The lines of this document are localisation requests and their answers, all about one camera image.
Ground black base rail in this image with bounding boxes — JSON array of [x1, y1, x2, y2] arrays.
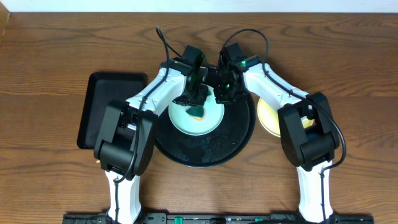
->
[[62, 213, 374, 224]]

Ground yellow plate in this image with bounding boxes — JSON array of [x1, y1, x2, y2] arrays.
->
[[257, 97, 300, 138]]

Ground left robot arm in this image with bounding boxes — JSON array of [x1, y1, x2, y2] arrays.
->
[[94, 59, 207, 223]]

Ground green scouring sponge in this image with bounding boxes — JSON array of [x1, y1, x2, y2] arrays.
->
[[185, 106, 205, 121]]

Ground black round tray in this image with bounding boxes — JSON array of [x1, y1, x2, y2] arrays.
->
[[155, 95, 256, 168]]

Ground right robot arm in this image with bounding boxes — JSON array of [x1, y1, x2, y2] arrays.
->
[[215, 55, 346, 223]]

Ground light blue plate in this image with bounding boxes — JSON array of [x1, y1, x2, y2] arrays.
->
[[168, 85, 224, 136]]

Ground black rectangular tray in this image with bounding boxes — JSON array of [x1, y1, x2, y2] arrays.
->
[[76, 72, 147, 149]]

